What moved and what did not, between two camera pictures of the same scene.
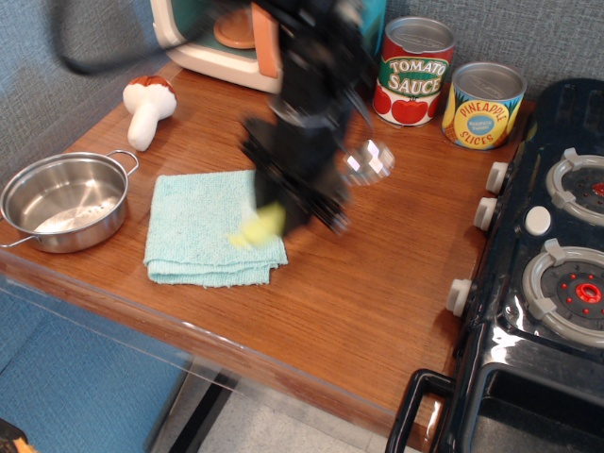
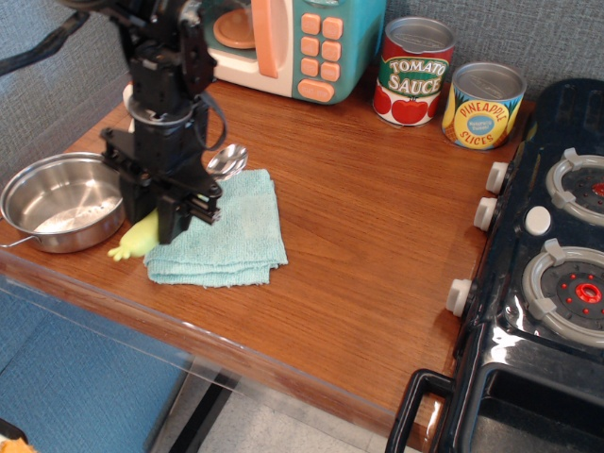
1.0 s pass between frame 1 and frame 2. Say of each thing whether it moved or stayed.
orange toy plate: stayed
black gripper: moved
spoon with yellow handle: moved
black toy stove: stayed
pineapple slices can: stayed
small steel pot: stayed
